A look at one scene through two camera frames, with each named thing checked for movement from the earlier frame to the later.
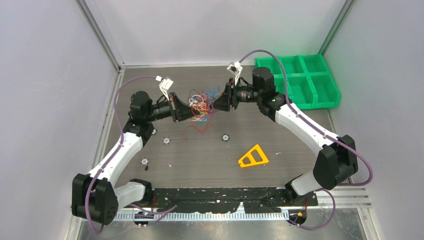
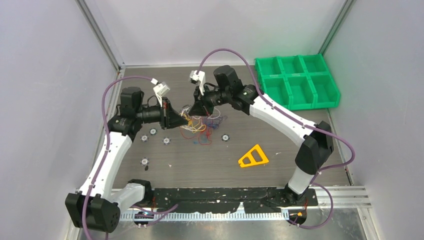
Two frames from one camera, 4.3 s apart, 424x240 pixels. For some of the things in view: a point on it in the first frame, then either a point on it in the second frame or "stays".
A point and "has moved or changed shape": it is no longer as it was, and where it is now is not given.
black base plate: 255,199 stays
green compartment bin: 311,85 stays
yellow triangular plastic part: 253,162 stays
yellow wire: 205,107 has moved or changed shape
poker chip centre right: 225,137 stays
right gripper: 229,97 -> 201,106
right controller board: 297,216 stays
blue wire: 213,96 -> 203,136
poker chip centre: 166,141 stays
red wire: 207,128 -> 207,134
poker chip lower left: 144,161 stays
